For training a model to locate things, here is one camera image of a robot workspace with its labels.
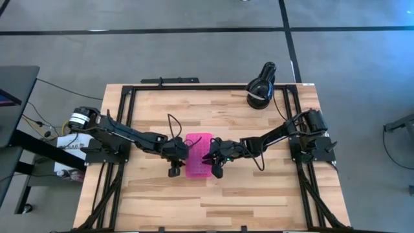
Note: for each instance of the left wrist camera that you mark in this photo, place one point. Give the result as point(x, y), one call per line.
point(174, 171)

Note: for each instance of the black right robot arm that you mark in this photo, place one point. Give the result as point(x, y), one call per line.
point(275, 133)

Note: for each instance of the black aluminium table frame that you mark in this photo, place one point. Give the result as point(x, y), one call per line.
point(226, 87)

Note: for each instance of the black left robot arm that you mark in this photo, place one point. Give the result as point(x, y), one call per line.
point(129, 136)

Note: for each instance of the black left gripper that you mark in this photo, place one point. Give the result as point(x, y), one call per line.
point(174, 149)

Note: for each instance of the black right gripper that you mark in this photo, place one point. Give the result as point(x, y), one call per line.
point(226, 150)

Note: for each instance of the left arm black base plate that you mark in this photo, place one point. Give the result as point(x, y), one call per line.
point(97, 157)

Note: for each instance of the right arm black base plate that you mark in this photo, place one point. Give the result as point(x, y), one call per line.
point(328, 154)

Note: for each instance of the black desk lamp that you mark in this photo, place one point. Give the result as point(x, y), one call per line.
point(258, 97)

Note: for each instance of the grey desk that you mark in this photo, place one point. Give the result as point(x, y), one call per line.
point(19, 77)

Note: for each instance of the white printed paper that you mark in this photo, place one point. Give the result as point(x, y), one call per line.
point(84, 139)

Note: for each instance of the dark laptop screen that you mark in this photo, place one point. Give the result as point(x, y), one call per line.
point(8, 98)

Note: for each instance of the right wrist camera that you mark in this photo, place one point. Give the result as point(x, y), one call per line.
point(217, 171)

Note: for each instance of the clear pencil box pink lid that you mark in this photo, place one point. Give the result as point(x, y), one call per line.
point(198, 165)

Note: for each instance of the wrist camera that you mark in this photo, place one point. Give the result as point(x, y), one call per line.
point(217, 171)
point(174, 171)

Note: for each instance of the black mounting bar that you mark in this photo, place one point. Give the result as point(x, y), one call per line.
point(181, 80)

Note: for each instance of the grey stand leg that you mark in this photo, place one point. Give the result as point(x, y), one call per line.
point(404, 123)

